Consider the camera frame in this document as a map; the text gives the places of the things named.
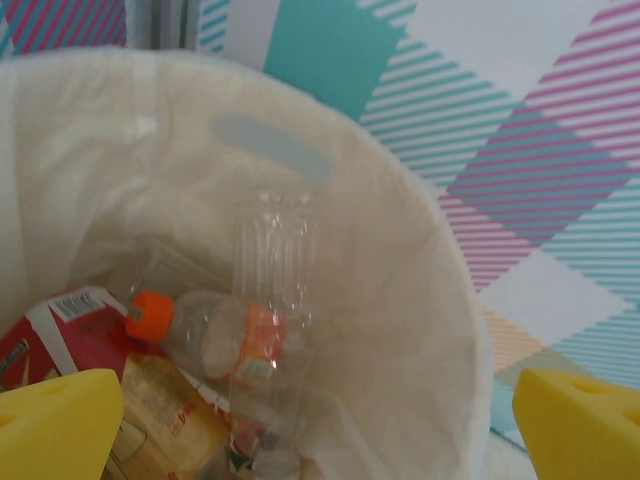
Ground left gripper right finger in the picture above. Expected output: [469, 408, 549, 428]
[513, 368, 640, 480]

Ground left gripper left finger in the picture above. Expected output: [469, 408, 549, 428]
[0, 368, 125, 480]

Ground red label amber bottle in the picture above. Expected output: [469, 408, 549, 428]
[0, 284, 236, 480]

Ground orange cap orange label bottle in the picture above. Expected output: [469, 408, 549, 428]
[124, 289, 311, 386]

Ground clear ribbed bottle white cap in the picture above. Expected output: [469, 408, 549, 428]
[227, 192, 321, 479]

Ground white trash bin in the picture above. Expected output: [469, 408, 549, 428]
[0, 44, 494, 480]

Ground cream round waste bin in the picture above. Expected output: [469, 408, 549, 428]
[0, 44, 494, 480]

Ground aluminium frame post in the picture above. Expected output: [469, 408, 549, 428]
[148, 0, 199, 51]

